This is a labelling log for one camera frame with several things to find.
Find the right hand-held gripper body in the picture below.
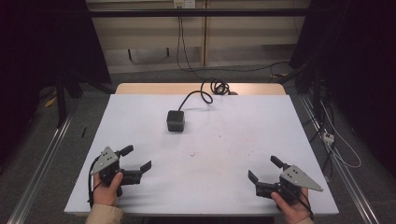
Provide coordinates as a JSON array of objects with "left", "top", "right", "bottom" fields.
[{"left": 255, "top": 164, "right": 324, "bottom": 206}]

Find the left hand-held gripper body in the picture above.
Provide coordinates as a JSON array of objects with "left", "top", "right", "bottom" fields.
[{"left": 90, "top": 146, "right": 143, "bottom": 187}]

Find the person's right hand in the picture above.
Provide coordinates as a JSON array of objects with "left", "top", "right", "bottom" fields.
[{"left": 270, "top": 188, "right": 313, "bottom": 224}]

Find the person's left hand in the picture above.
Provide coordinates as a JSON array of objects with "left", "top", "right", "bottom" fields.
[{"left": 92, "top": 171, "right": 124, "bottom": 207}]

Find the white table mat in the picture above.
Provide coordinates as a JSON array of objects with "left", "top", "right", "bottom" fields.
[{"left": 64, "top": 93, "right": 340, "bottom": 217}]

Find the black power adapter box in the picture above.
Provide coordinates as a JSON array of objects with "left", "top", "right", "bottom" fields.
[{"left": 165, "top": 109, "right": 186, "bottom": 133}]

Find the wooden table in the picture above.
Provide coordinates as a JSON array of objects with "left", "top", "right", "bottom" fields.
[{"left": 114, "top": 82, "right": 287, "bottom": 96}]

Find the black metal stand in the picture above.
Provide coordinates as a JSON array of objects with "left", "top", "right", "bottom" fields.
[{"left": 53, "top": 74, "right": 85, "bottom": 129}]

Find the dark curtain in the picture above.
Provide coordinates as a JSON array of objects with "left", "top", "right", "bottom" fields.
[
  {"left": 289, "top": 0, "right": 396, "bottom": 178},
  {"left": 0, "top": 0, "right": 112, "bottom": 169}
]

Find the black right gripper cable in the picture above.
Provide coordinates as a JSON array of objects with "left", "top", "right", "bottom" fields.
[{"left": 288, "top": 185, "right": 315, "bottom": 219}]

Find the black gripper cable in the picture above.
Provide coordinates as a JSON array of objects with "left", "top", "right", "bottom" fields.
[
  {"left": 288, "top": 185, "right": 315, "bottom": 219},
  {"left": 87, "top": 157, "right": 104, "bottom": 210}
]

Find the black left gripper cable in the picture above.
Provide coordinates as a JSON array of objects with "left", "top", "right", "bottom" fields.
[{"left": 87, "top": 157, "right": 104, "bottom": 210}]

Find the aluminium floor rail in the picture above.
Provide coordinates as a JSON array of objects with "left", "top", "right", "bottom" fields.
[
  {"left": 6, "top": 113, "right": 75, "bottom": 224},
  {"left": 298, "top": 92, "right": 381, "bottom": 224}
]

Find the white floor cable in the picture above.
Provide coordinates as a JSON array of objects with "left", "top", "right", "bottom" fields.
[{"left": 319, "top": 101, "right": 362, "bottom": 170}]

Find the black adapter cable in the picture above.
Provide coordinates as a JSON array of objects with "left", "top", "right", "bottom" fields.
[{"left": 177, "top": 77, "right": 239, "bottom": 112}]

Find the black hanging wall cable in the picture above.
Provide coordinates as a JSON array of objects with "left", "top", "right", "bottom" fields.
[{"left": 176, "top": 15, "right": 291, "bottom": 75}]

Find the white wall socket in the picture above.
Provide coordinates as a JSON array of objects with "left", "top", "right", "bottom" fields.
[{"left": 173, "top": 0, "right": 197, "bottom": 9}]

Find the black horizontal frame bar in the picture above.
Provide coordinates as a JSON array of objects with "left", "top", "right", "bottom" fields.
[{"left": 86, "top": 7, "right": 314, "bottom": 18}]

